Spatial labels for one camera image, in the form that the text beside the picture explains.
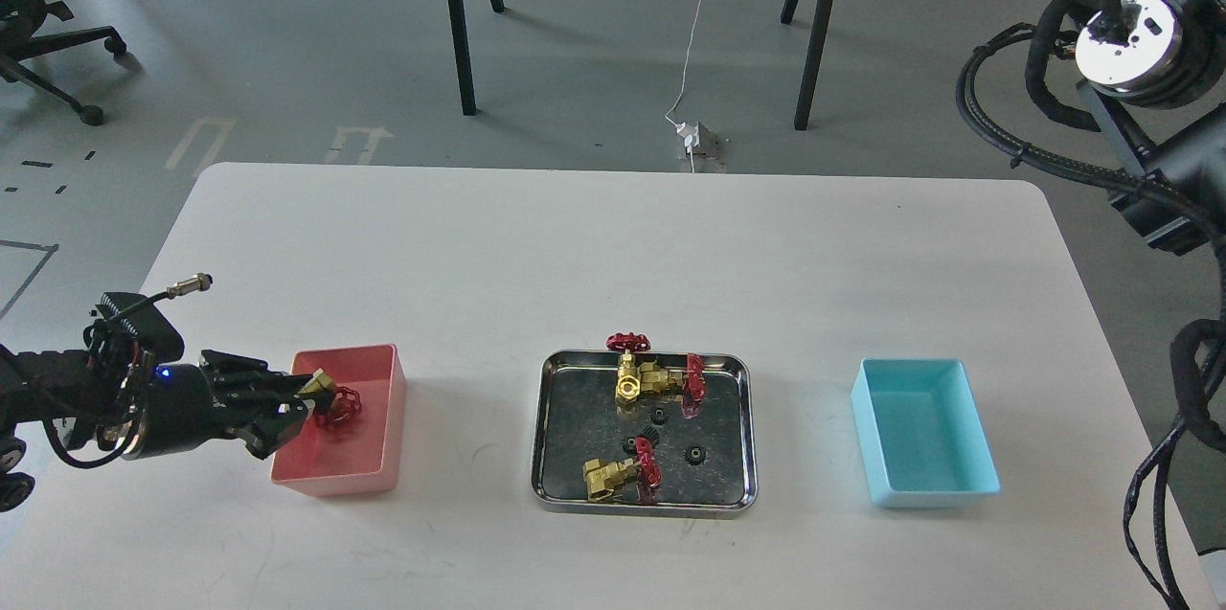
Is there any brass valve red handle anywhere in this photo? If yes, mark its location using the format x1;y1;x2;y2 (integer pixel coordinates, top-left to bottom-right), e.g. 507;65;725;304
311;383;363;430
638;353;707;418
604;331;651;408
582;443;663;502

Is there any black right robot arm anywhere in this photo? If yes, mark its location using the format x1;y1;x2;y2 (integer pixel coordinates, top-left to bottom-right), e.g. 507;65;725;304
955;0;1224;262

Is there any stainless steel tray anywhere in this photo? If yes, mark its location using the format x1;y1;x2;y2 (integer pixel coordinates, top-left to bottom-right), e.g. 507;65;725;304
531;350;759;518

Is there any black stand leg right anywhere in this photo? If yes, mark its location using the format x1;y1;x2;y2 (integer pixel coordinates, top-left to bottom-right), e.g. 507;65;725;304
780;0;853;131

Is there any brass valve red handle front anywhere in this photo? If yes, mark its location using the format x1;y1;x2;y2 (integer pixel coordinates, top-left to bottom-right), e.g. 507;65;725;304
582;443;663;502

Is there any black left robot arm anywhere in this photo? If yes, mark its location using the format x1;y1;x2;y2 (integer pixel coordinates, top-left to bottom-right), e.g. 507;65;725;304
1;273;362;510

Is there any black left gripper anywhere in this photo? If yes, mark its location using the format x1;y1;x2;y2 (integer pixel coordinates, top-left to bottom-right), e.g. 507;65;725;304
125;350;336;461

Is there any white power adapter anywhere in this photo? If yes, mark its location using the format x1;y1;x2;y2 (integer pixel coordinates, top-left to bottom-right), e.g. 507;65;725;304
674;122;725;160

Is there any pink plastic box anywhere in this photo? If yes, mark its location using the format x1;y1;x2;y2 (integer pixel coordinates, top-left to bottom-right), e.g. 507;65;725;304
270;344;406;497

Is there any black office chair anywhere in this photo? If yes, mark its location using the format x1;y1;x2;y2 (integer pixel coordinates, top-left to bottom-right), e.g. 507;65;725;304
0;0;139;126

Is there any white cable on floor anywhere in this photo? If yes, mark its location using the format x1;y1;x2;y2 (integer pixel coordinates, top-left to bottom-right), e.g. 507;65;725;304
666;0;720;174

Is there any brass valve upright red handle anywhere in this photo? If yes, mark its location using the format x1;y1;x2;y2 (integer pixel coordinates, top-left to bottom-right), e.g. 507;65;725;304
604;331;651;408

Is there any light blue plastic box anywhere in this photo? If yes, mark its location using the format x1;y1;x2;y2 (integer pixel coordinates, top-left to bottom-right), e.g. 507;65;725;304
851;358;1000;508

